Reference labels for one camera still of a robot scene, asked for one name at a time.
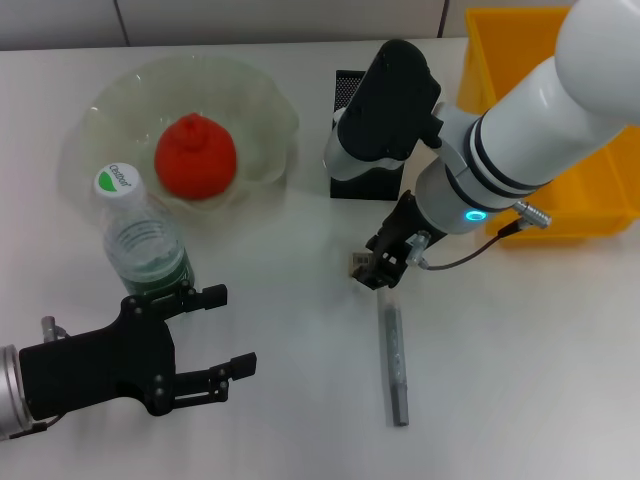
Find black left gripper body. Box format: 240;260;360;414
18;294;180;422

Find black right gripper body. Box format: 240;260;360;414
364;188;432;274

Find beige eraser with barcode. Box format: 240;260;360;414
348;251;375;281

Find clear water bottle green label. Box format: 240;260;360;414
91;161;197;302

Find grey glitter pen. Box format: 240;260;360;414
377;288;410;427

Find red-orange citrus fruit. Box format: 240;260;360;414
153;113;238;202

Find black mesh pen holder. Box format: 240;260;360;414
328;68;406;201

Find pale green glass fruit plate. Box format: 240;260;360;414
79;54;301;229

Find yellow plastic bin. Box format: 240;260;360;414
457;6;640;249

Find left gripper cable with connector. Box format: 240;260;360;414
39;315;70;343

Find gripper cable with connector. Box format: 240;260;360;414
39;315;70;343
406;199;554;272

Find right gripper cable with connector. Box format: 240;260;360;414
406;199;554;272

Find black right wrist camera housing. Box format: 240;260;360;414
323;38;445;183

